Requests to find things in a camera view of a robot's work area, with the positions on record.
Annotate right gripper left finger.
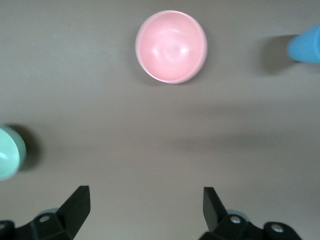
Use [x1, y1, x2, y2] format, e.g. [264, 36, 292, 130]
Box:
[14, 185, 91, 240]

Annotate brown table cloth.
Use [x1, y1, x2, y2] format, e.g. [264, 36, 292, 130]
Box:
[0, 0, 320, 240]

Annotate green bowl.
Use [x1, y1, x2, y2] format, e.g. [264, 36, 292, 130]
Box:
[0, 125, 28, 182]

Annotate pink bowl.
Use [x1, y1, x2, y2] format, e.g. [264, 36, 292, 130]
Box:
[134, 9, 209, 85]

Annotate blue cup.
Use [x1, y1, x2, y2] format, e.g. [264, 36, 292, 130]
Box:
[287, 23, 320, 65]

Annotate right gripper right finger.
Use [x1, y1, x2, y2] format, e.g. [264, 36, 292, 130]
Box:
[198, 186, 266, 240]

